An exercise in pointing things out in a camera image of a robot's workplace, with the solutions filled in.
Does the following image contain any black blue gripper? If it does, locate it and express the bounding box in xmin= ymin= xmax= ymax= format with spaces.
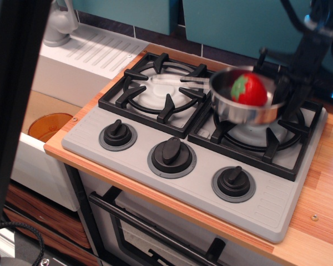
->
xmin=258 ymin=35 xmax=333 ymax=121

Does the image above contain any red plastic toy strawberry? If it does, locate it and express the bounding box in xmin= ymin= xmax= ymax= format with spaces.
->
xmin=231 ymin=73 xmax=268 ymax=106

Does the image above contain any small steel saucepan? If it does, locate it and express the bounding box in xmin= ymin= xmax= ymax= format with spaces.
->
xmin=152 ymin=66 xmax=286 ymax=125

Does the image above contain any black right stove knob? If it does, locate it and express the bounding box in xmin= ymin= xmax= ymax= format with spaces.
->
xmin=211 ymin=166 xmax=256 ymax=203

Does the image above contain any black stove knob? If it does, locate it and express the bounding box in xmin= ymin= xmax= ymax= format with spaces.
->
xmin=99 ymin=119 xmax=138 ymax=152
xmin=147 ymin=136 xmax=197 ymax=179
xmin=211 ymin=166 xmax=256 ymax=203

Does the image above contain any grey toy stove top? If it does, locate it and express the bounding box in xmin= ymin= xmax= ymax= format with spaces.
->
xmin=61 ymin=51 xmax=329 ymax=244

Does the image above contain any black middle stove knob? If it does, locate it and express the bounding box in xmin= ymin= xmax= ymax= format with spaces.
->
xmin=147 ymin=136 xmax=197 ymax=179

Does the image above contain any black left stove knob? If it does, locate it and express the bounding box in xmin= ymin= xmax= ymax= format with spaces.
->
xmin=99 ymin=119 xmax=138 ymax=152

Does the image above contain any black right burner grate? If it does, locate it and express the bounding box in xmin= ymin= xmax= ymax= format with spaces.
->
xmin=188 ymin=93 xmax=327 ymax=181

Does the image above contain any black burner grate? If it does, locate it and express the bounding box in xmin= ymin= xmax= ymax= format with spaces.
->
xmin=188 ymin=93 xmax=327 ymax=181
xmin=98 ymin=52 xmax=213 ymax=139

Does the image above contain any black left burner grate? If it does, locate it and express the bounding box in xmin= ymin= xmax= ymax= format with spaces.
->
xmin=98 ymin=52 xmax=213 ymax=139

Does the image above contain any toy oven door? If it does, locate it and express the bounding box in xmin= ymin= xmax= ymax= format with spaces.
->
xmin=88 ymin=187 xmax=277 ymax=265

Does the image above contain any white toy sink unit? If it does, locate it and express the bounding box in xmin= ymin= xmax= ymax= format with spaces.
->
xmin=11 ymin=24 xmax=148 ymax=212

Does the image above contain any grey toy faucet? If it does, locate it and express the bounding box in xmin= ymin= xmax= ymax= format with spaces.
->
xmin=43 ymin=0 xmax=79 ymax=47

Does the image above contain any wood grain drawer front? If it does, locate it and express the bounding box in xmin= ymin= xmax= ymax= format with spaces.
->
xmin=3 ymin=182 xmax=98 ymax=265

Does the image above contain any black braided cable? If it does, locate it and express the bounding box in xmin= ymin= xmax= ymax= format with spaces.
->
xmin=0 ymin=221 xmax=45 ymax=266

